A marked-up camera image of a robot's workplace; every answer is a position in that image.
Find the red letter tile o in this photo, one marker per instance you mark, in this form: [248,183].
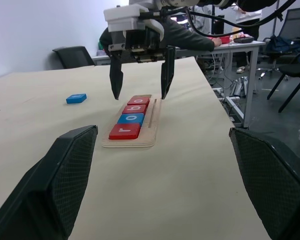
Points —
[138,100]

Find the wooden letter tray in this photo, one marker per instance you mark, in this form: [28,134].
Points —
[146,138]

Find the red letter tile b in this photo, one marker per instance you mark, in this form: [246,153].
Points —
[135,109]

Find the red box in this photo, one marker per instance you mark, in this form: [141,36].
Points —
[225,39]

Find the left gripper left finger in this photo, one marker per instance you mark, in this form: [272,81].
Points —
[45,190]

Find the silver foil bag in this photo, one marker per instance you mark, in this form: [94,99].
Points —
[240,86]

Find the dark grey sleeved arm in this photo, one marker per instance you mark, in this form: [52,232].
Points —
[187,37]

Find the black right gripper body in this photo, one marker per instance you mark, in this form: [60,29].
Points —
[145,40]

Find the white office desk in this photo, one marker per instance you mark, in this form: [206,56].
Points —
[240,45]

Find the bystander bare hand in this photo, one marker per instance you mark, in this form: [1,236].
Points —
[217,42]

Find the blue letter tile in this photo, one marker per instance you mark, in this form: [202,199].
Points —
[131,118]
[76,98]

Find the person in white shirt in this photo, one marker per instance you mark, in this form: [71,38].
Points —
[247,15]

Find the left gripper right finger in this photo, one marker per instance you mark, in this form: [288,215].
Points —
[277,190]

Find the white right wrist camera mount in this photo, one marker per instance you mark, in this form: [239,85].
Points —
[120,17]

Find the black mesh office chair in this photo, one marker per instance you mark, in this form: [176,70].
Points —
[75,56]

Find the blue backpack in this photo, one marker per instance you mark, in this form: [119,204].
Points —
[282,47]

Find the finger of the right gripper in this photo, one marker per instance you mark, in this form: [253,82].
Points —
[167,75]
[116,77]

